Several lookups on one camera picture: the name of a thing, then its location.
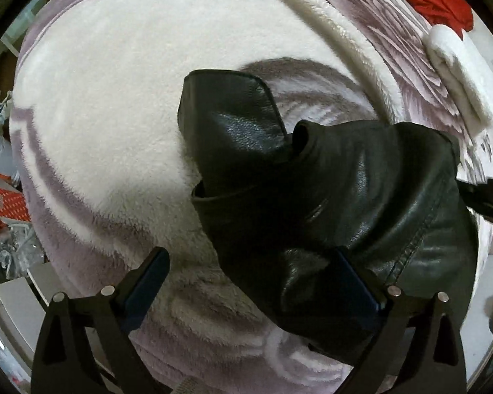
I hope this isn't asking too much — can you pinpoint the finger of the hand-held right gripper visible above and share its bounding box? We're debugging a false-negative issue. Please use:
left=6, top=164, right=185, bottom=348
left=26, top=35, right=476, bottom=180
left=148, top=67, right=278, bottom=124
left=456, top=178, right=493, bottom=230

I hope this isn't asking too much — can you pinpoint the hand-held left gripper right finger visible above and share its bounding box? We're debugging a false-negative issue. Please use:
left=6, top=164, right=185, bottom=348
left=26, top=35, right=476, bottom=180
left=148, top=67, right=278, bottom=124
left=335, top=248, right=467, bottom=394

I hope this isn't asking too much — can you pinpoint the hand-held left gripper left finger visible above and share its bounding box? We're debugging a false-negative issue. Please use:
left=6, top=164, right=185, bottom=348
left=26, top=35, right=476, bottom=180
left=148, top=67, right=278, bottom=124
left=31, top=246, right=171, bottom=394

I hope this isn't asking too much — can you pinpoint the black leather jacket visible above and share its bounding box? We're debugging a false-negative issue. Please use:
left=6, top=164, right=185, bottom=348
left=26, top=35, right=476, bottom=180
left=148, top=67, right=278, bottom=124
left=176, top=69, right=479, bottom=366

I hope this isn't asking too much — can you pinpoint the folded white fluffy blanket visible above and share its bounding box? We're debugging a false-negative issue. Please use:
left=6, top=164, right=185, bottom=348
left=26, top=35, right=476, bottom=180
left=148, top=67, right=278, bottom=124
left=425, top=25, right=493, bottom=134

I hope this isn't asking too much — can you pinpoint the floral purple bed blanket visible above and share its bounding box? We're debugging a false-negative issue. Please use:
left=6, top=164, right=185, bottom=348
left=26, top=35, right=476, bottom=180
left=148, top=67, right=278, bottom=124
left=8, top=0, right=493, bottom=394

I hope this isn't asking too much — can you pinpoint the red dotted box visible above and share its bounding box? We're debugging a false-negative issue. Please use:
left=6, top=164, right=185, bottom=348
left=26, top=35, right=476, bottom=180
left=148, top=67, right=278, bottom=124
left=0, top=172, right=30, bottom=224

